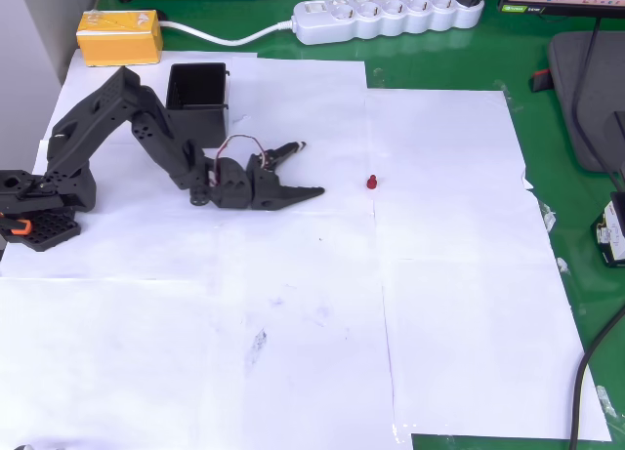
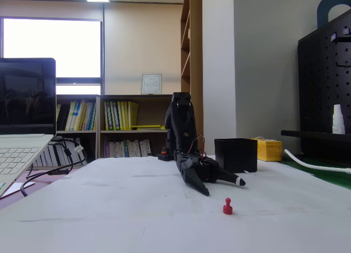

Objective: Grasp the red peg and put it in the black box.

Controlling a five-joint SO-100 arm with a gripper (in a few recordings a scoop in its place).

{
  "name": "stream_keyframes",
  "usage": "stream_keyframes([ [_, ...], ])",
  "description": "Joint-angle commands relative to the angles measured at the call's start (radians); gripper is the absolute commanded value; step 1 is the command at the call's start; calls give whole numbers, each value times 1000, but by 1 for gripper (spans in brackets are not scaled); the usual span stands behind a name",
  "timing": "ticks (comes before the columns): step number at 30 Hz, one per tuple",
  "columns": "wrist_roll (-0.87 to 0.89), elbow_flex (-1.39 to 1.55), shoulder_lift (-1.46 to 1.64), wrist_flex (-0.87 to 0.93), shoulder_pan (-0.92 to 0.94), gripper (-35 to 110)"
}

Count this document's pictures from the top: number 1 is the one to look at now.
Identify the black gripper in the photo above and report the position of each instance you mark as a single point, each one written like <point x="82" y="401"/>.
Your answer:
<point x="270" y="192"/>

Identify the small red pawn piece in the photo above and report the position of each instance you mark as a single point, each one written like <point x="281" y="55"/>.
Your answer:
<point x="372" y="182"/>

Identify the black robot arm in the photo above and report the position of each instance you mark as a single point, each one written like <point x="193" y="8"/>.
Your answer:
<point x="112" y="113"/>

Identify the black open box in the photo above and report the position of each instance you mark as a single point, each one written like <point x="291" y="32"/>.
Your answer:
<point x="197" y="125"/>

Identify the yellow box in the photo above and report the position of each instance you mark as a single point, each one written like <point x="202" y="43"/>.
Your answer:
<point x="119" y="42"/>

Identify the white paper sheets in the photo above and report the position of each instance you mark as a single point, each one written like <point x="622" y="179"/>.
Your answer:
<point x="293" y="274"/>

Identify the green desk mat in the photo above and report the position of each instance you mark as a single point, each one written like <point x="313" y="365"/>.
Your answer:
<point x="439" y="64"/>

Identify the white power strip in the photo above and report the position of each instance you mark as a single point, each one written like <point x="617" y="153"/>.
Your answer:
<point x="386" y="15"/>

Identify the red black small item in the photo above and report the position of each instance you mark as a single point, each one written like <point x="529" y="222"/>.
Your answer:
<point x="541" y="80"/>

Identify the orange clamp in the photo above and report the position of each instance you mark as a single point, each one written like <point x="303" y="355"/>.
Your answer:
<point x="19" y="225"/>

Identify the small black white device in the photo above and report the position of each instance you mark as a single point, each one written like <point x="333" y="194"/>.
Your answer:
<point x="611" y="230"/>

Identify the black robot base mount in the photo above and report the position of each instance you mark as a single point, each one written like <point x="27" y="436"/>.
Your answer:
<point x="44" y="225"/>

